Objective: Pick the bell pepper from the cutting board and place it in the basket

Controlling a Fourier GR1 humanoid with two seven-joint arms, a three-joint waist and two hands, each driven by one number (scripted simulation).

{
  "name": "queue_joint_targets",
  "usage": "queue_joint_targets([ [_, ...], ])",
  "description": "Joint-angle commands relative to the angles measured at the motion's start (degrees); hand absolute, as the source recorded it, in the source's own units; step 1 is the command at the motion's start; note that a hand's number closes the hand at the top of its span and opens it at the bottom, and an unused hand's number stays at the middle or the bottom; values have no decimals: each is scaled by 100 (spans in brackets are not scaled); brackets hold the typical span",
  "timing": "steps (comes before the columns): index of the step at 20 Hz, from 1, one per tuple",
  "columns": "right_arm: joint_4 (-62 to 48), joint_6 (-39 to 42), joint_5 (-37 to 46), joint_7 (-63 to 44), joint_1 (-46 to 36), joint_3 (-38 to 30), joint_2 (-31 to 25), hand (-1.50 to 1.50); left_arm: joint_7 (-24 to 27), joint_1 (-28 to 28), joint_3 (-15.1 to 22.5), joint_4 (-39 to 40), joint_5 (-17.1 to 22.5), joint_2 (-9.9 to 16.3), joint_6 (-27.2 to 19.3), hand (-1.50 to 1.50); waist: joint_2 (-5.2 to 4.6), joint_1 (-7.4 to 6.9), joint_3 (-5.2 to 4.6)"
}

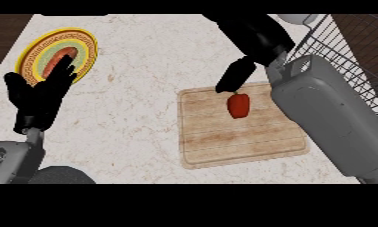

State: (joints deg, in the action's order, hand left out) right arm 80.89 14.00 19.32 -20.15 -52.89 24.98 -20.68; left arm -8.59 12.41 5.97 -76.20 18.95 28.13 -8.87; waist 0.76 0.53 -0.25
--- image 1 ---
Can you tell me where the wooden cutting board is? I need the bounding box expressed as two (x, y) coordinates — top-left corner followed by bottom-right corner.
(176, 81), (312, 171)

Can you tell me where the dark wire basket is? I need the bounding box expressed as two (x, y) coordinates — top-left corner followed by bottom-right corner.
(284, 13), (378, 116)

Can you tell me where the pale grey rounded object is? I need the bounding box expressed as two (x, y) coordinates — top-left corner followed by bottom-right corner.
(275, 13), (321, 25)

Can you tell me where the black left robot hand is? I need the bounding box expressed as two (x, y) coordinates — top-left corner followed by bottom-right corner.
(3, 54), (80, 135)

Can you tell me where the red bell pepper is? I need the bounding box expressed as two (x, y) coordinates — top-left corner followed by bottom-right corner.
(226, 92), (251, 120)

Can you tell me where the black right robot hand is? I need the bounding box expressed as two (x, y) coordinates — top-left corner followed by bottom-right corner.
(201, 13), (297, 94)

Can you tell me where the yellow patterned plate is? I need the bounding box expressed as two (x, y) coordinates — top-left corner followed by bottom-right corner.
(15, 27), (101, 87)

